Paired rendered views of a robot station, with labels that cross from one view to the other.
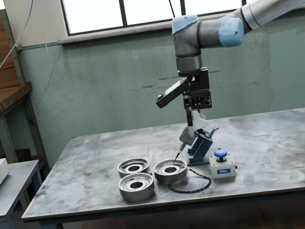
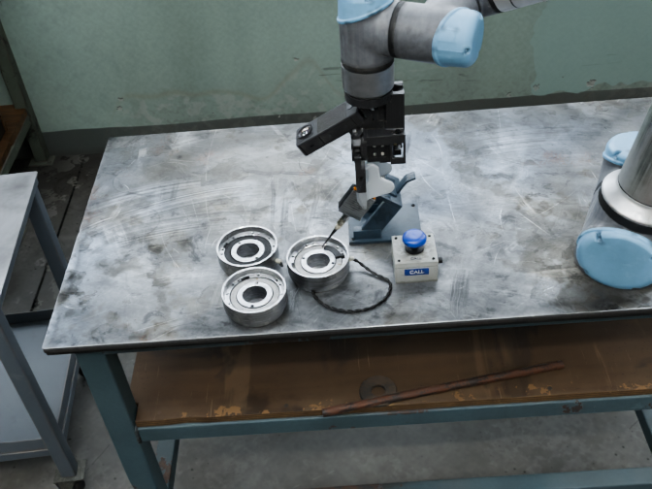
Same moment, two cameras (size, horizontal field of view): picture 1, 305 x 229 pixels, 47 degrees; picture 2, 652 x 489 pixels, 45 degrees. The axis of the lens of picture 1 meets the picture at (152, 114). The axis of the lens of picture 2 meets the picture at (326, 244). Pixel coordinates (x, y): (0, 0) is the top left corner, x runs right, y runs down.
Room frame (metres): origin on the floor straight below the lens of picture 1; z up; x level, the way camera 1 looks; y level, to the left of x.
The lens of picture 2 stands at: (-0.01, 0.00, 1.73)
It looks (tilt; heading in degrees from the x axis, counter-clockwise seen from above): 41 degrees down; 358
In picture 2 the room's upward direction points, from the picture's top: 5 degrees counter-clockwise
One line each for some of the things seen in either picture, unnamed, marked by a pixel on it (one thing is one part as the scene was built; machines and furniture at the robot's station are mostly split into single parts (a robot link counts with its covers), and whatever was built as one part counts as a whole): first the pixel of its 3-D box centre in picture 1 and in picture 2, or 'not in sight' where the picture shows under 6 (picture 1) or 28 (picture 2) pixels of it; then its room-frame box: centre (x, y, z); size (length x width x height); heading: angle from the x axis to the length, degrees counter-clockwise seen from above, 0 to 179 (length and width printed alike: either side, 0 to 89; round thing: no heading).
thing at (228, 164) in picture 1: (223, 165); (417, 257); (0.96, -0.19, 0.82); 0.08 x 0.07 x 0.05; 85
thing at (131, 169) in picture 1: (134, 170); (248, 253); (1.02, 0.09, 0.82); 0.10 x 0.10 x 0.04
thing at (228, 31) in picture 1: (222, 32); (440, 29); (0.96, -0.22, 1.23); 0.11 x 0.11 x 0.08; 60
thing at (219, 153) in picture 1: (221, 158); (414, 245); (0.96, -0.19, 0.85); 0.04 x 0.04 x 0.05
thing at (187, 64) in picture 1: (189, 62); (368, 74); (1.00, -0.13, 1.15); 0.08 x 0.08 x 0.05
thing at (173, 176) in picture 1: (170, 172); (318, 264); (0.97, -0.03, 0.82); 0.10 x 0.10 x 0.04
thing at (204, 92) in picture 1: (194, 89); (374, 122); (1.00, -0.14, 1.07); 0.09 x 0.08 x 0.12; 84
